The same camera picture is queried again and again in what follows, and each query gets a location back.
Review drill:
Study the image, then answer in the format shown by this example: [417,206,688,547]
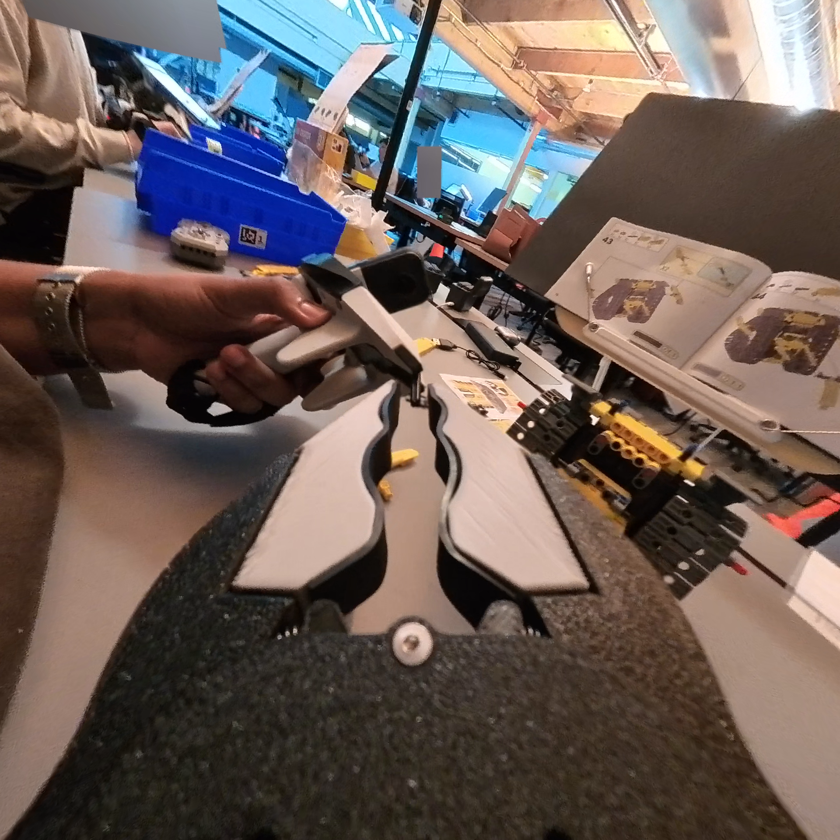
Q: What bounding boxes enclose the person's left hand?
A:
[85,272,334,414]

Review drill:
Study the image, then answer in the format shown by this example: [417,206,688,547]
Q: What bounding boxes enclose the yellow cardboard box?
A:
[338,223,395,260]

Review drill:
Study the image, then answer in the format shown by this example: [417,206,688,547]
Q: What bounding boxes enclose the black power adapter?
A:
[459,320,522,368]

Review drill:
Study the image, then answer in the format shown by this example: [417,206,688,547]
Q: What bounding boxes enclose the black pole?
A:
[371,0,444,211]

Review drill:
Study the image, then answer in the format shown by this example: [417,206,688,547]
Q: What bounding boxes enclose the black USB cable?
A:
[433,338,509,378]

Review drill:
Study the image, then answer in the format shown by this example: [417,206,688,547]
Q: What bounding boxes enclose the blue plastic bin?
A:
[190,121,290,177]
[134,128,347,260]

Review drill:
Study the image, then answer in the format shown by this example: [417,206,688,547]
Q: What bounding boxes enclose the yellow black toy tracked vehicle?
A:
[505,387,749,601]

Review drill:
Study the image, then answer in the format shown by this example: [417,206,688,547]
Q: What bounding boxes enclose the yellow grey sticker sheet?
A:
[440,373,526,416]

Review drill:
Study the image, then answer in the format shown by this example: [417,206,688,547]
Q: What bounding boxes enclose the instruction booklet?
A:
[545,217,840,395]

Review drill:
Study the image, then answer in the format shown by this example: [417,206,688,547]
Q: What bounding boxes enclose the brown cardboard box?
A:
[489,205,546,260]

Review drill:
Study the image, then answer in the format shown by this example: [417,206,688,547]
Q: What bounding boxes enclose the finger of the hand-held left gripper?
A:
[348,348,422,395]
[338,285,426,378]

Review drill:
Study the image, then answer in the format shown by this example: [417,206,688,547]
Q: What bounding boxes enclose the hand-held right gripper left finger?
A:
[231,379,401,616]

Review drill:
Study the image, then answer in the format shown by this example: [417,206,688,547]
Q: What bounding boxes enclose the beige wristwatch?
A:
[33,266,116,411]

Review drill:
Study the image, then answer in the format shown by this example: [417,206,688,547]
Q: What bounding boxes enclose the person's left forearm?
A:
[0,259,89,378]

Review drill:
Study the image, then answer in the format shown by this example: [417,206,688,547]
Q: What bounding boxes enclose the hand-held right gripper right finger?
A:
[427,384,592,624]

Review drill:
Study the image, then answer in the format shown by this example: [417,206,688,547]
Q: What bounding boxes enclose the clear plastic bags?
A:
[289,128,395,253]

